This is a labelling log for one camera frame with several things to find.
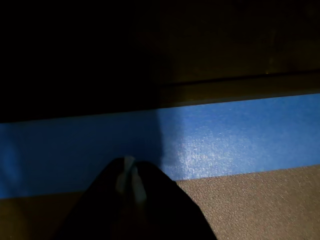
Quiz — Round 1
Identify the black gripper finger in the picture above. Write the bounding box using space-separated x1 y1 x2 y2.
49 156 132 240
129 161 218 240

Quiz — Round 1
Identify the blue tape strip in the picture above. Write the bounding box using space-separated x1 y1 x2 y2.
0 93 320 200

